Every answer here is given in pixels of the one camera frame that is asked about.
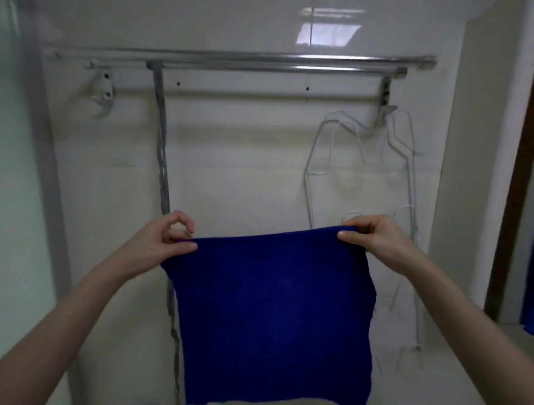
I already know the white wall hook bracket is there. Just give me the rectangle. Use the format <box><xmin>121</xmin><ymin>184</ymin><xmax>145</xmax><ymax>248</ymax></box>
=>
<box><xmin>85</xmin><ymin>62</ymin><xmax>116</xmax><ymax>119</ymax></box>

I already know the grey hanging strap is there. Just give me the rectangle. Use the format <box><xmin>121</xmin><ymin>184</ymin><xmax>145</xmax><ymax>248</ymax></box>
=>
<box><xmin>146</xmin><ymin>62</ymin><xmax>182</xmax><ymax>405</ymax></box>

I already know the person's right hand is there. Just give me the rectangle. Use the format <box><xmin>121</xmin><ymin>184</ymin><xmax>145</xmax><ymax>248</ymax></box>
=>
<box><xmin>337</xmin><ymin>215</ymin><xmax>418</xmax><ymax>276</ymax></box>

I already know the chrome wall towel rack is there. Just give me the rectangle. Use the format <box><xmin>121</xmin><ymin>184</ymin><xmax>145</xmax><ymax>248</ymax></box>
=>
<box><xmin>43</xmin><ymin>46</ymin><xmax>438</xmax><ymax>126</ymax></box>

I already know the frosted glass partition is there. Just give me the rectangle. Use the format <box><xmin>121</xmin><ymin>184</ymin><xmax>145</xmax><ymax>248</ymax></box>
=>
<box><xmin>0</xmin><ymin>0</ymin><xmax>74</xmax><ymax>405</ymax></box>

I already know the person's left hand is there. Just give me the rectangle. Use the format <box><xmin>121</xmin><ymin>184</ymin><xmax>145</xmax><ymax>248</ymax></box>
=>
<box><xmin>121</xmin><ymin>210</ymin><xmax>199</xmax><ymax>278</ymax></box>

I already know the person's right forearm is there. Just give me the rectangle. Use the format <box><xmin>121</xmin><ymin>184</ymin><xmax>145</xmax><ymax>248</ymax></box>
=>
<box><xmin>400</xmin><ymin>250</ymin><xmax>534</xmax><ymax>405</ymax></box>

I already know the small blue cleaning cloth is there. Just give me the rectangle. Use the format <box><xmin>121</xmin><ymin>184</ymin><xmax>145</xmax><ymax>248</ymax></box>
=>
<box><xmin>160</xmin><ymin>225</ymin><xmax>378</xmax><ymax>405</ymax></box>

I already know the large blue towel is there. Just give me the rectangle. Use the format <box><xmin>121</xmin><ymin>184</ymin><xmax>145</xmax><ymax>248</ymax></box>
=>
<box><xmin>521</xmin><ymin>288</ymin><xmax>534</xmax><ymax>337</ymax></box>

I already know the person's left forearm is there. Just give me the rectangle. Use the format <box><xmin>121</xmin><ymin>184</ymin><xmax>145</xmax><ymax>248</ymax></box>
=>
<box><xmin>0</xmin><ymin>258</ymin><xmax>139</xmax><ymax>405</ymax></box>

